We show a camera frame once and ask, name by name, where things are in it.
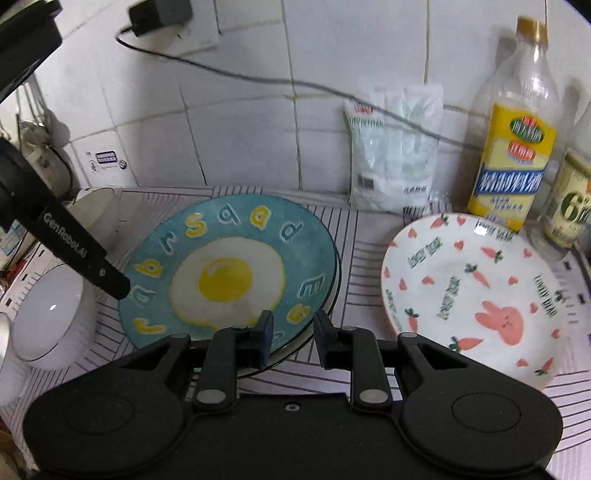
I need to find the black power cable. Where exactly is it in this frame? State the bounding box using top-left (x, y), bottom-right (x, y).
top-left (115, 27), bottom-right (483, 154)

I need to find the white wall socket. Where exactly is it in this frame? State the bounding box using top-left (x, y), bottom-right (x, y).
top-left (174, 0), bottom-right (221, 59)

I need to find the white salt bag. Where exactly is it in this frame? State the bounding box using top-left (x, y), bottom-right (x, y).
top-left (342, 83), bottom-right (445, 214)

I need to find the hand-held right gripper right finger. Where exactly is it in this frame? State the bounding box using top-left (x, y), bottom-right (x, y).
top-left (314, 310), bottom-right (467, 414)

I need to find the pale label glass bottle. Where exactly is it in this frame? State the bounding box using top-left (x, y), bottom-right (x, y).
top-left (531, 80), bottom-right (591, 261)

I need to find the yellow label oil bottle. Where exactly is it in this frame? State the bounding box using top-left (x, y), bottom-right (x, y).
top-left (466, 16), bottom-right (560, 234)

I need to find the black power adapter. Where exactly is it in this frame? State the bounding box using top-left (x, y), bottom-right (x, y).
top-left (128, 0), bottom-right (194, 36)

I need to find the white ribbed black-rimmed bowl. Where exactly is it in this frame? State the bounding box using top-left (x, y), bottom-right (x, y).
top-left (10, 264), bottom-right (99, 370)
top-left (0, 311), bottom-right (31, 408)

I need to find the small wall sticker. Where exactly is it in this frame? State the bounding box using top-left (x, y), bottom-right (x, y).
top-left (85, 149), bottom-right (129, 173)

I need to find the blue fried egg plate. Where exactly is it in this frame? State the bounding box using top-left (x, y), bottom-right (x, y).
top-left (117, 195), bottom-right (338, 354)

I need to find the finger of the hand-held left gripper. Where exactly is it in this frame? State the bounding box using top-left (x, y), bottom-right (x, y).
top-left (95, 257), bottom-right (132, 301)

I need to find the hanging metal ladle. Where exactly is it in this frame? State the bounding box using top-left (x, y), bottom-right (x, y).
top-left (17, 78), bottom-right (77, 197)

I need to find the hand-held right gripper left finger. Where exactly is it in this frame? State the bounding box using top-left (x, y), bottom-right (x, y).
top-left (120, 310), bottom-right (274, 414)

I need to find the black range hood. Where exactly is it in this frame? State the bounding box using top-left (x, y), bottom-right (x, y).
top-left (0, 0), bottom-right (64, 103)

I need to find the white rabbit carrot plate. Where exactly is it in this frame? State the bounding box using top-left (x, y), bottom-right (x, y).
top-left (381, 213), bottom-right (568, 392)

